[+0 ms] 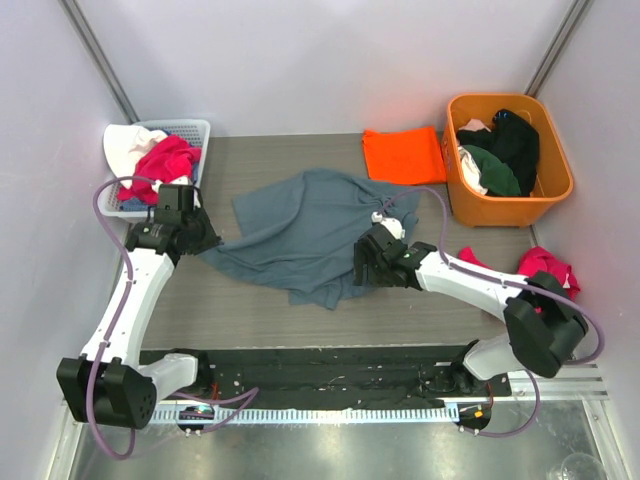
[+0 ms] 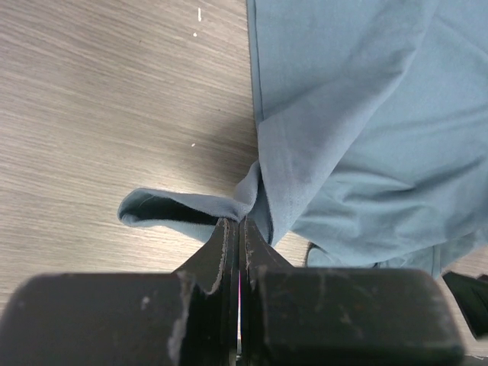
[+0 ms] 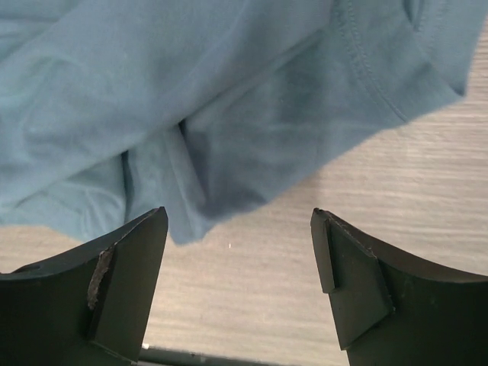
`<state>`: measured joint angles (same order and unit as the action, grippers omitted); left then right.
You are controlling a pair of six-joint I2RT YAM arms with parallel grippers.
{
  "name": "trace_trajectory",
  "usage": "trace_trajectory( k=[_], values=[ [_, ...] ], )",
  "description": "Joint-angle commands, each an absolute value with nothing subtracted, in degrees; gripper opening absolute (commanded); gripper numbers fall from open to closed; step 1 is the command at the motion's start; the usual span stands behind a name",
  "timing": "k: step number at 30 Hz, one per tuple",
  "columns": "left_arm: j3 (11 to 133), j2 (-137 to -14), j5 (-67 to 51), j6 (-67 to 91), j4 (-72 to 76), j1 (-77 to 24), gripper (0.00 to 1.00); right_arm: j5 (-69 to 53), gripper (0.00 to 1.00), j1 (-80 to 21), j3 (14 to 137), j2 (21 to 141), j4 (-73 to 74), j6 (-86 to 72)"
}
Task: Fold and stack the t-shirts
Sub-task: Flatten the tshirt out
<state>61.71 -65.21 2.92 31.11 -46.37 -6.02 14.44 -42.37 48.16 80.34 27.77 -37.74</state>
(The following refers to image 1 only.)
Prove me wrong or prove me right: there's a white perforated basket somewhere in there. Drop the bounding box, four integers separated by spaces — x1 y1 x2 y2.
97 119 210 223

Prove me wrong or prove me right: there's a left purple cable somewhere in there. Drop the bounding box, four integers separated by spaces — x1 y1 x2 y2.
92 174 260 461

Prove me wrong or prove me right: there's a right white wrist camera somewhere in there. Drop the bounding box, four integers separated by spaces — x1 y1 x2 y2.
371 212 406 240

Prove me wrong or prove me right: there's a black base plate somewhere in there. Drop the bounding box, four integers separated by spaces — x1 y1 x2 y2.
134 343 516 409

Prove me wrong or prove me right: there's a white slotted cable duct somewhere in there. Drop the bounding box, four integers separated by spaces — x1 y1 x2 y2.
150 403 459 426

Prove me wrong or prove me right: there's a pink shirt in basket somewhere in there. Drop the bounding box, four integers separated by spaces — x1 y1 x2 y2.
117 135 202 205

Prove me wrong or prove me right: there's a white garment in tub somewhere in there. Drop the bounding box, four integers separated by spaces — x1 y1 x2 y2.
457 119 491 195

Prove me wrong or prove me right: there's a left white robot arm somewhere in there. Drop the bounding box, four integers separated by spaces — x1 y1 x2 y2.
56 184 221 430

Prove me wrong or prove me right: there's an orange plastic tub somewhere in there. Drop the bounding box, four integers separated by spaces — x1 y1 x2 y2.
441 93 573 227

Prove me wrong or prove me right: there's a blue cloth in basket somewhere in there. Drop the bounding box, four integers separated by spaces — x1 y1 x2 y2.
119 198 152 212

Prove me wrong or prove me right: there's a black garment in tub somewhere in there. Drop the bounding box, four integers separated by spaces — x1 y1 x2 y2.
456 109 540 197

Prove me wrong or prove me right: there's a grey-blue t shirt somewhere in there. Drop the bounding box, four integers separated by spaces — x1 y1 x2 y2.
199 168 419 310

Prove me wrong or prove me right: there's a pink shirt on table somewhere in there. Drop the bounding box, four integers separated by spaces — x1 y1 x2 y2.
458 244 582 304

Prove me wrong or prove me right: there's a white cloth in basket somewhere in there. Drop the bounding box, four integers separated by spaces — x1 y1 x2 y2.
103 124 168 178

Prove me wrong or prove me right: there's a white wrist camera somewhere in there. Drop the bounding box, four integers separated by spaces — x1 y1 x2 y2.
371 212 406 240
190 180 202 209

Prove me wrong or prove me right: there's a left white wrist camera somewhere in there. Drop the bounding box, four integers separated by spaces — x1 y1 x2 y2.
190 180 202 209

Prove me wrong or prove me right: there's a folded orange t shirt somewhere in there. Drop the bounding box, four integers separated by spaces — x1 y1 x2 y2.
361 126 447 186

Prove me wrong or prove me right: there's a dark green garment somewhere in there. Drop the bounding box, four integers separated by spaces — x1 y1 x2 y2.
462 145 521 197

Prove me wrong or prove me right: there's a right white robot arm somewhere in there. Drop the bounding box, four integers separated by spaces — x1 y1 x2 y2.
354 223 588 395

